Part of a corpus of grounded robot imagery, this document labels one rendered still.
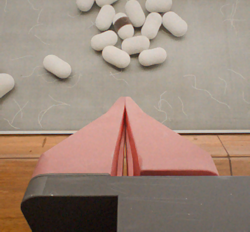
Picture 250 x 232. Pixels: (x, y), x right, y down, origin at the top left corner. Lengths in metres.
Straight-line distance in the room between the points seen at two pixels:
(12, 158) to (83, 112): 0.08
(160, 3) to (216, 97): 0.13
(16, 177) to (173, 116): 0.17
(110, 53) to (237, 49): 0.15
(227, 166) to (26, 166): 0.19
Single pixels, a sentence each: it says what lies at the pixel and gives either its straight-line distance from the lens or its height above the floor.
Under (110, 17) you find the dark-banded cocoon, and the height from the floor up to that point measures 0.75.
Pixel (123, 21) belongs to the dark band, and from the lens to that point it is 0.27.
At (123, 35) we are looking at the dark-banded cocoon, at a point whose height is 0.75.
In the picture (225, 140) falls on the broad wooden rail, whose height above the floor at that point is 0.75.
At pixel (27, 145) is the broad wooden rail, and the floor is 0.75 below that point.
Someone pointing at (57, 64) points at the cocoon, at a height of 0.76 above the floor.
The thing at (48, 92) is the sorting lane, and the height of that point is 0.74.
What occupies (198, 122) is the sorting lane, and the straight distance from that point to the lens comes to 0.25.
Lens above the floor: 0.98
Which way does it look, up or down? 76 degrees down
